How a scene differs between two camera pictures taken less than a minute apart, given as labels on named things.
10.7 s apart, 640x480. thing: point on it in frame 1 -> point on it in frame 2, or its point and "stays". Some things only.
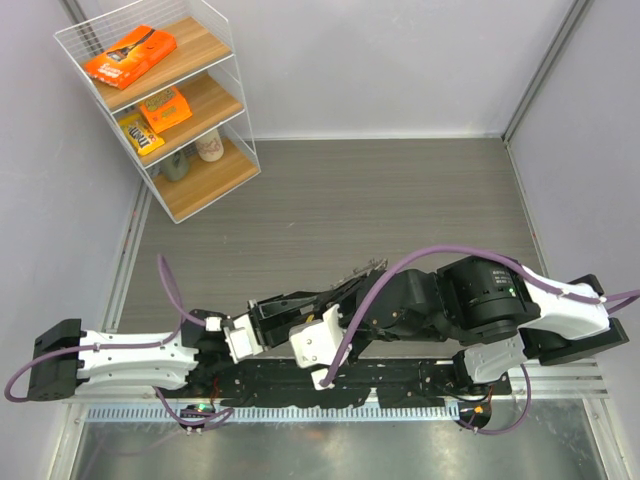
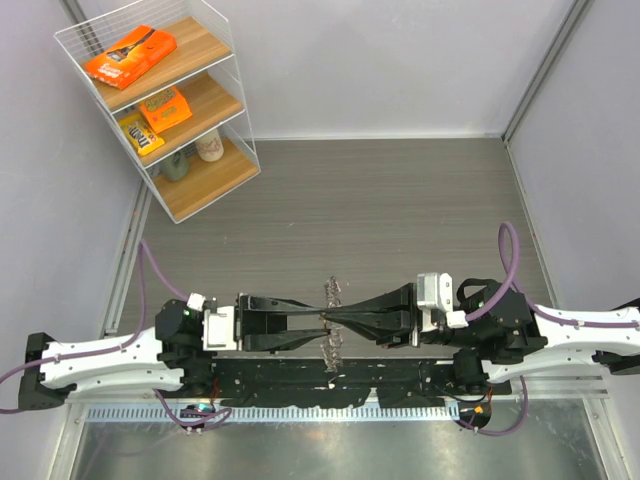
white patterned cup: (210, 147) stays
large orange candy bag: (140, 50) stays
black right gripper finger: (344, 293) -> (388, 327)
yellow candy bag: (137, 129) stays
